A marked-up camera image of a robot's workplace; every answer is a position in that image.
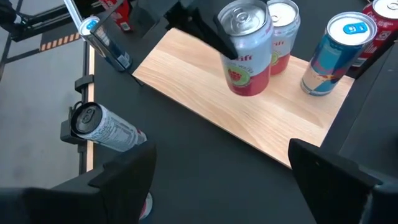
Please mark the silver metal bar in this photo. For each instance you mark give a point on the silver metal bar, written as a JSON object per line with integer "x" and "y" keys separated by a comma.
{"x": 73, "y": 14}

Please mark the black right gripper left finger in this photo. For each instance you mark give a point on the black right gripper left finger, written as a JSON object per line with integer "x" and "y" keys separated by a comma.
{"x": 93, "y": 202}

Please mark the white pink Spindrift can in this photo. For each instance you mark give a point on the white pink Spindrift can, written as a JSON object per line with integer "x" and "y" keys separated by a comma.
{"x": 284, "y": 31}
{"x": 248, "y": 71}

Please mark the blue silver Red Bull can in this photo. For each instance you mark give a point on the blue silver Red Bull can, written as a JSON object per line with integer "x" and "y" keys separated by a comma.
{"x": 329, "y": 62}

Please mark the wooden shelf with black frame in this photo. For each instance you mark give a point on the wooden shelf with black frame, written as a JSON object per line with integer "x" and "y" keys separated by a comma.
{"x": 217, "y": 109}

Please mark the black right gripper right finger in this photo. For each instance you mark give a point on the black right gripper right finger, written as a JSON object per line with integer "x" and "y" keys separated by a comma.
{"x": 342, "y": 199}

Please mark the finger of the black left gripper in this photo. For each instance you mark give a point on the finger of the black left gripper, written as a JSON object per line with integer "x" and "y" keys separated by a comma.
{"x": 217, "y": 34}

